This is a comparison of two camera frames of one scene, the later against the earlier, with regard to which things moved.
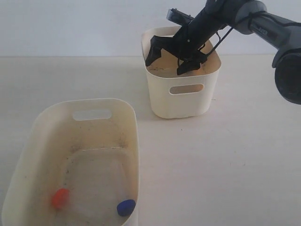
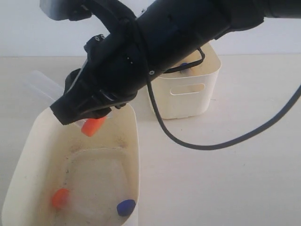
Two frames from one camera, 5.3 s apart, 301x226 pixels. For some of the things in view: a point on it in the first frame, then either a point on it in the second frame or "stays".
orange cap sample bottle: x=61 y=198 stays
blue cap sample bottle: x=125 y=207 stays
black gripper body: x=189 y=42 to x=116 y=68
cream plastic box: x=189 y=95 stays
